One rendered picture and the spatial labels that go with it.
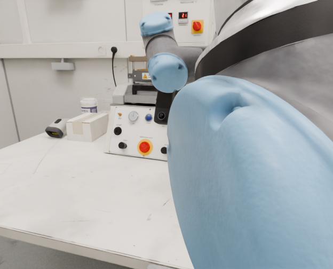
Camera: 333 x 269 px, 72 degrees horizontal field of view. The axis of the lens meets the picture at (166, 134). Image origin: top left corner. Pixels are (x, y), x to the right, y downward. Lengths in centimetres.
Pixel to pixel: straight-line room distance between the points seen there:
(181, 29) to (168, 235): 90
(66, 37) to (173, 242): 161
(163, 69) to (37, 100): 173
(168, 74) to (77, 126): 69
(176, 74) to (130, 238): 34
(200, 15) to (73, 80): 108
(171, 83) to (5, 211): 50
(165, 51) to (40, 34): 159
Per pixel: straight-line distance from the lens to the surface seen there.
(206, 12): 115
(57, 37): 191
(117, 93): 93
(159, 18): 56
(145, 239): 51
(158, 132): 84
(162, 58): 46
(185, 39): 115
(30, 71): 210
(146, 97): 87
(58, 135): 118
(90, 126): 105
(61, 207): 64
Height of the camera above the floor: 109
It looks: 18 degrees down
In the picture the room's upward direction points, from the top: straight up
